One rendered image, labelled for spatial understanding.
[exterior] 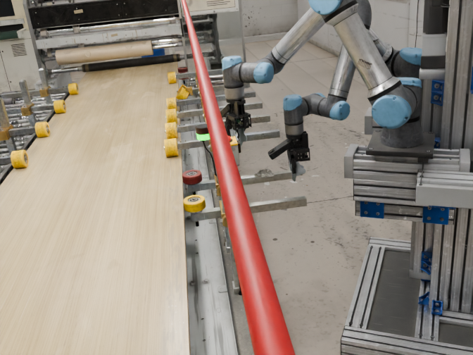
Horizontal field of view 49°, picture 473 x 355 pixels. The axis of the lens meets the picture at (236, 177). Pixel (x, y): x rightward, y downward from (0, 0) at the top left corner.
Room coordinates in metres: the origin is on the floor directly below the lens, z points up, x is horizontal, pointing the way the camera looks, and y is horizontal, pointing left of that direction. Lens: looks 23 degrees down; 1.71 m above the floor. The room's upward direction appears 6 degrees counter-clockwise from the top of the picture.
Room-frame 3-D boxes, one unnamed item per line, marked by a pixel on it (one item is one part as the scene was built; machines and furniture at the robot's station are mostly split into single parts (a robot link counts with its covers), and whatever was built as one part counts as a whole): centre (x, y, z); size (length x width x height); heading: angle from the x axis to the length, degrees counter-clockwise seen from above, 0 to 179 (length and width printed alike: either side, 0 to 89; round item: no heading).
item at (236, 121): (1.93, -0.03, 1.15); 0.09 x 0.08 x 0.12; 24
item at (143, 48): (4.48, 0.80, 1.05); 1.43 x 0.12 x 0.12; 94
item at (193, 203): (1.71, 0.16, 0.85); 0.08 x 0.08 x 0.11
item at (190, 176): (1.95, 0.18, 0.85); 0.08 x 0.08 x 0.11
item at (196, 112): (2.71, 0.07, 0.95); 0.50 x 0.04 x 0.04; 94
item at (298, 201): (1.72, -0.03, 0.84); 0.43 x 0.03 x 0.04; 94
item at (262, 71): (1.90, -0.12, 1.31); 0.11 x 0.11 x 0.08; 59
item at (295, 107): (1.99, -0.25, 1.12); 0.09 x 0.08 x 0.11; 124
